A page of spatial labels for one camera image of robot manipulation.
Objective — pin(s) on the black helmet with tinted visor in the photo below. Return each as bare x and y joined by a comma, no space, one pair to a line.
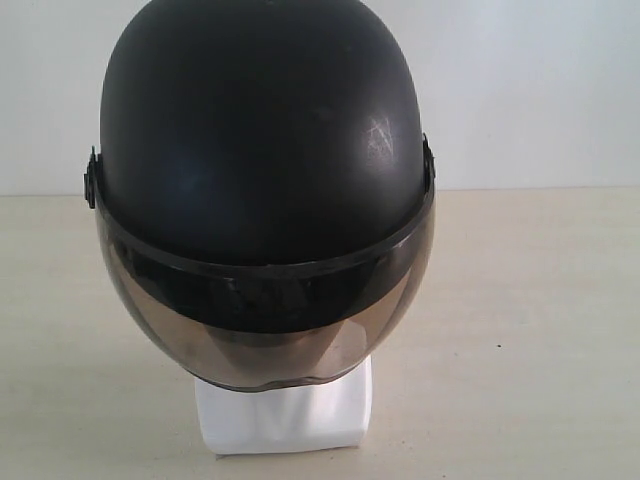
263,191

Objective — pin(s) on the white mannequin head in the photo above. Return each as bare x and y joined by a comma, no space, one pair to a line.
289,420

